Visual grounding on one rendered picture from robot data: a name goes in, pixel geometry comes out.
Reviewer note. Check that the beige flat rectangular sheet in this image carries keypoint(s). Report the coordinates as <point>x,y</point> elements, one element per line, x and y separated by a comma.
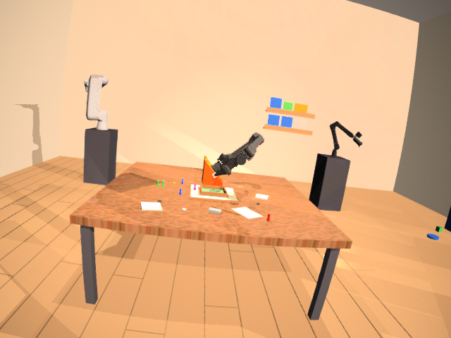
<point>248,213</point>

